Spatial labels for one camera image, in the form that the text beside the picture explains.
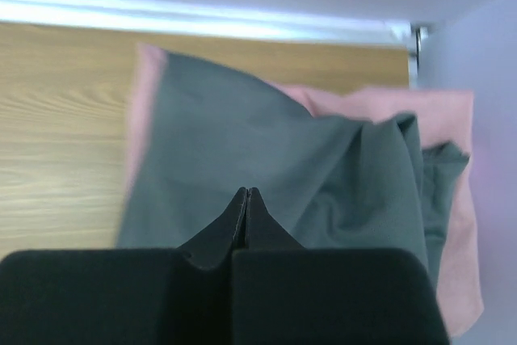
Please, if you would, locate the dusty pink folded shirt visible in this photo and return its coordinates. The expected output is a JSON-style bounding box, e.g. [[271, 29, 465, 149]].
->
[[124, 44, 484, 338]]

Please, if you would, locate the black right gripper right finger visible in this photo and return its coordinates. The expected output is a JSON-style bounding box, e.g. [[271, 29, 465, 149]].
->
[[231, 188, 449, 344]]

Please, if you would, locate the dark grey t shirt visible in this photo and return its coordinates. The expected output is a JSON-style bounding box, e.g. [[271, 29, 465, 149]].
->
[[116, 45, 469, 282]]

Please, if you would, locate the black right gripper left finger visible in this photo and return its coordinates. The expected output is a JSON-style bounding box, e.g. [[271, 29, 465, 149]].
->
[[1, 189, 246, 344]]

